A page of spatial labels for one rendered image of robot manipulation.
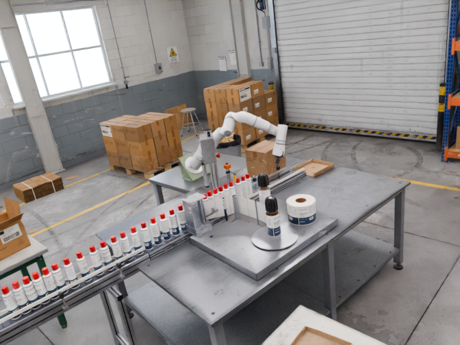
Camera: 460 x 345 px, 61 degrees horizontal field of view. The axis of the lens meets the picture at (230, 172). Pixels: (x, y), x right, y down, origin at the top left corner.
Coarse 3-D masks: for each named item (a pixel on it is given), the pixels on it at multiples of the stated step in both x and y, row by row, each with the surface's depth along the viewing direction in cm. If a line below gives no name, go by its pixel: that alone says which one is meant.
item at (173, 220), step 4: (172, 212) 273; (172, 216) 273; (176, 216) 276; (172, 220) 274; (176, 220) 276; (172, 224) 275; (176, 224) 276; (172, 228) 277; (176, 228) 277; (172, 232) 279; (176, 232) 278; (176, 236) 279
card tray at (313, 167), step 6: (306, 162) 384; (312, 162) 388; (318, 162) 384; (324, 162) 378; (330, 162) 373; (294, 168) 374; (300, 168) 377; (306, 168) 375; (312, 168) 373; (318, 168) 371; (324, 168) 362; (330, 168) 368; (306, 174) 363; (312, 174) 361; (318, 174) 357
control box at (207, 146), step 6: (204, 138) 287; (210, 138) 285; (204, 144) 285; (210, 144) 286; (204, 150) 287; (210, 150) 287; (204, 156) 289; (210, 156) 289; (204, 162) 290; (210, 162) 291
